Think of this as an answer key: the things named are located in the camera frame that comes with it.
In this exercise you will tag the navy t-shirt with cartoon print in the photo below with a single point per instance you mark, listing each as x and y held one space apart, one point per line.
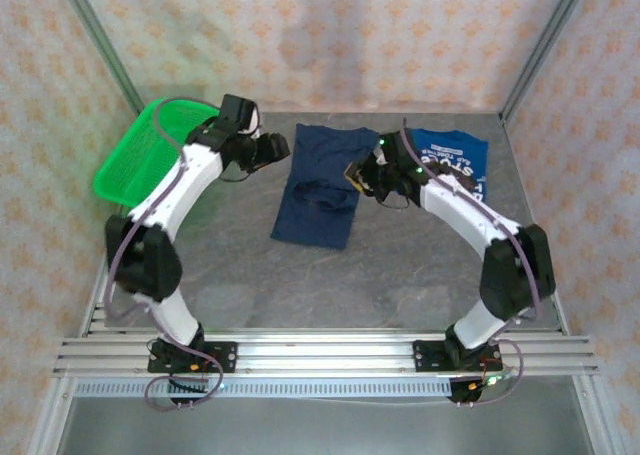
320 225

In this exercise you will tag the green plastic basket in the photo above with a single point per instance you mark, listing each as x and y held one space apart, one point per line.
130 160

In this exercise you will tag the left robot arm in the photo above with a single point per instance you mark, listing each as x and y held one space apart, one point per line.
170 195

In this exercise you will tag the blue t-shirt with white lettering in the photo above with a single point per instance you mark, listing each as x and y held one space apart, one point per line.
450 145

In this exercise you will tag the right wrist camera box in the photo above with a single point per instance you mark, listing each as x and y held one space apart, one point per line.
381 158

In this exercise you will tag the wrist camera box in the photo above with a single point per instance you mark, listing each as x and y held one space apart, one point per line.
254 121
381 158

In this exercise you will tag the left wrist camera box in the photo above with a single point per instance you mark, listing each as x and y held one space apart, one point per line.
254 121

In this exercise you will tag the aluminium frame post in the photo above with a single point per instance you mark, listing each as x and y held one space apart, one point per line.
104 50
542 50

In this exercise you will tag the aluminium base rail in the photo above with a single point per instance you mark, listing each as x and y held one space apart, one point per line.
325 357

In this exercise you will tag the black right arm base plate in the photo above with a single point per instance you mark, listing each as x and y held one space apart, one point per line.
427 357

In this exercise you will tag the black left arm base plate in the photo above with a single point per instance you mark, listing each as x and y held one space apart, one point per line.
225 357

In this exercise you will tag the black electronics mount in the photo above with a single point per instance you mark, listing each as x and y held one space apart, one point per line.
465 392

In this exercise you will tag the aluminium frame leg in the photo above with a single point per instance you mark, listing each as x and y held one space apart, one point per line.
50 415
596 415

